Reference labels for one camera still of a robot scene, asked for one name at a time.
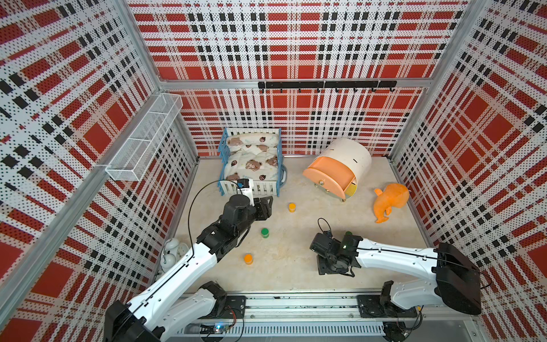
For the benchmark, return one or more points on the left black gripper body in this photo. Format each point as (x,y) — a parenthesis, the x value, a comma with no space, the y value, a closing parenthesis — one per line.
(261,209)

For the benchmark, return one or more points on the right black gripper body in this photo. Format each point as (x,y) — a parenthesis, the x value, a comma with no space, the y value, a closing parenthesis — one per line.
(327,265)

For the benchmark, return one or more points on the round cabinet with coloured drawers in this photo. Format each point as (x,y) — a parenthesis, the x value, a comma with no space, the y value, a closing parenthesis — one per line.
(339,168)

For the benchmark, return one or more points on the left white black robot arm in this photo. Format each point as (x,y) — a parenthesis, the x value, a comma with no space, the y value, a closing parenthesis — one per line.
(179,273)

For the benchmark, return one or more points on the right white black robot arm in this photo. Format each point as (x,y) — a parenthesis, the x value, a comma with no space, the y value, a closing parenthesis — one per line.
(442,275)

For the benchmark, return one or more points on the green paint can left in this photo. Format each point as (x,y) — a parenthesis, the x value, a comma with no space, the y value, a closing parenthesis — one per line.
(265,232)

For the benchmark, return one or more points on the orange paint can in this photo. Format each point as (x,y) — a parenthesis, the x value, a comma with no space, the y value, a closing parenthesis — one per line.
(248,259)

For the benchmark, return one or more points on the bear print bedding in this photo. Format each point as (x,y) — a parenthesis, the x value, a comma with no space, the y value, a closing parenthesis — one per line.
(252,156)

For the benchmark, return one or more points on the blue white toy crib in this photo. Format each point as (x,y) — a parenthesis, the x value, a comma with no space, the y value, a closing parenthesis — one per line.
(260,188)

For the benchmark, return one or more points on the orange plush toy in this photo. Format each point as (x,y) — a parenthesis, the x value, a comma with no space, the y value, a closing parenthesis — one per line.
(394,195)

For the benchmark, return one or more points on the white alarm clock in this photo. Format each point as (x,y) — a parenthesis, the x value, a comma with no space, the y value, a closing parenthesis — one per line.
(172,252)

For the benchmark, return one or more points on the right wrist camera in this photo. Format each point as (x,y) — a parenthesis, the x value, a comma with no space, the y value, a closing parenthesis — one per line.
(325,245)

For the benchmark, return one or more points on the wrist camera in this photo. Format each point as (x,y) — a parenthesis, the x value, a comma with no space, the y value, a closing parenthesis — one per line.
(245,186)
(325,245)

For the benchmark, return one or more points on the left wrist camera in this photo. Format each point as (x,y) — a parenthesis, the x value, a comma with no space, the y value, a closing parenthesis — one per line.
(245,186)

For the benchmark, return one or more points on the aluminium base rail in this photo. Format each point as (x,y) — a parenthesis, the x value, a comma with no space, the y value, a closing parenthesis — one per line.
(299,314)

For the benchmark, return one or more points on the white wire wall basket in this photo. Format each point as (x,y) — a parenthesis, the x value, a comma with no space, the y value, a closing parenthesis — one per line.
(154,121)

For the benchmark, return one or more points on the black hook rail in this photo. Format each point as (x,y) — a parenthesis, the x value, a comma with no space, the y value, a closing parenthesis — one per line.
(320,85)

